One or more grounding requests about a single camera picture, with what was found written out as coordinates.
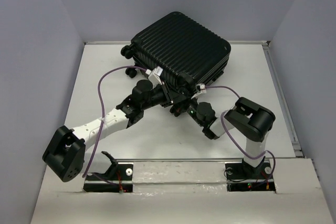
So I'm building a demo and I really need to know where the black hard-shell suitcase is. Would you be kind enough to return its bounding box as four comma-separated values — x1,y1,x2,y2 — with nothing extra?
121,12,232,92

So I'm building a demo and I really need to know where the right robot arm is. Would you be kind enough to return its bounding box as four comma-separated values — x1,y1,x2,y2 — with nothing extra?
170,97,276,182

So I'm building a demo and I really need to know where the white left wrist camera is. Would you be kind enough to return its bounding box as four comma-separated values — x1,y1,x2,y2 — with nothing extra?
145,66,163,88

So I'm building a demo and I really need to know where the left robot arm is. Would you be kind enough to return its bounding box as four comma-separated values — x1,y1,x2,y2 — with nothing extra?
43,80,191,182

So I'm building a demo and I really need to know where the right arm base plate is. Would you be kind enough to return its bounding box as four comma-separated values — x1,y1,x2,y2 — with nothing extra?
224,162,276,192

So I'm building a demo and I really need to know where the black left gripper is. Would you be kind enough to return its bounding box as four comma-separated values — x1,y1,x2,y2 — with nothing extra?
141,80,187,111

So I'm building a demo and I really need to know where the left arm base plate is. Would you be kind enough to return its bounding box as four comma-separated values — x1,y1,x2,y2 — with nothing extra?
83,162,134,193

